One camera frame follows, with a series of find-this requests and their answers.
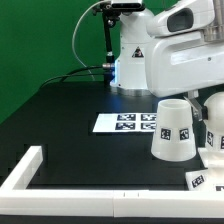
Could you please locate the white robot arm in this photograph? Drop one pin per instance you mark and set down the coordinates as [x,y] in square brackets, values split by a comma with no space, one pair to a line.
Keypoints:
[130,71]

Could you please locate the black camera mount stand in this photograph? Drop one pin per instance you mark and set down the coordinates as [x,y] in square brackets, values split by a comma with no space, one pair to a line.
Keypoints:
[111,11]

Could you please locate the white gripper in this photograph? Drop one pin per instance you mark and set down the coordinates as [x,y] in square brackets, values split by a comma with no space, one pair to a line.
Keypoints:
[186,52]

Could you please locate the white lamp shade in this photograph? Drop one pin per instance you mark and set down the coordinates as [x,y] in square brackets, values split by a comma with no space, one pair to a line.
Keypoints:
[173,139]

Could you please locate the white frame wall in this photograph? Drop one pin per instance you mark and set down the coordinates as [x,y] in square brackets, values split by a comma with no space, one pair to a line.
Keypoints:
[17,199]

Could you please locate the white light bulb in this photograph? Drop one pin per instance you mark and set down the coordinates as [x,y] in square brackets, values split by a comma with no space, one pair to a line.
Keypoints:
[215,122]

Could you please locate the white lamp base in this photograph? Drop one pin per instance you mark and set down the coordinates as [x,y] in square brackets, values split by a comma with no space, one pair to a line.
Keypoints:
[211,178]

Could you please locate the white marker sheet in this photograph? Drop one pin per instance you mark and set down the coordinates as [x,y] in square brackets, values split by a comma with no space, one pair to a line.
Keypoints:
[125,122]

